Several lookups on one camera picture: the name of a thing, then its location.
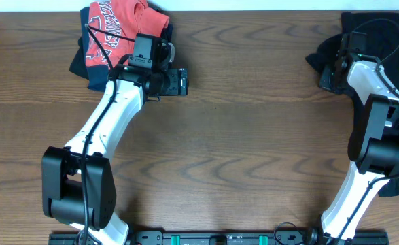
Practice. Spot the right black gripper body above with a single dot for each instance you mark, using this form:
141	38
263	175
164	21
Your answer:
330	82

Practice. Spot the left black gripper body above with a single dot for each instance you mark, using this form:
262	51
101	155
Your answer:
170	84

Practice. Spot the black polo shirt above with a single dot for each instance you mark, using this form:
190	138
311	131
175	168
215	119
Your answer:
382	30

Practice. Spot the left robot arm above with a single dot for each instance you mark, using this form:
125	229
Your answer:
78	186

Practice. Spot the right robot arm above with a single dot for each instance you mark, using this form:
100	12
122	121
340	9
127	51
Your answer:
373	147

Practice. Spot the navy folded shirt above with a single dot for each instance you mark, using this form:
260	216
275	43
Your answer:
89	62

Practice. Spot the red printed folded t-shirt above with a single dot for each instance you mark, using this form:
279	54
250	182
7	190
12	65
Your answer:
120	22

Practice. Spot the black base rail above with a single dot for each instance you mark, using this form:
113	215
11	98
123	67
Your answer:
282	237

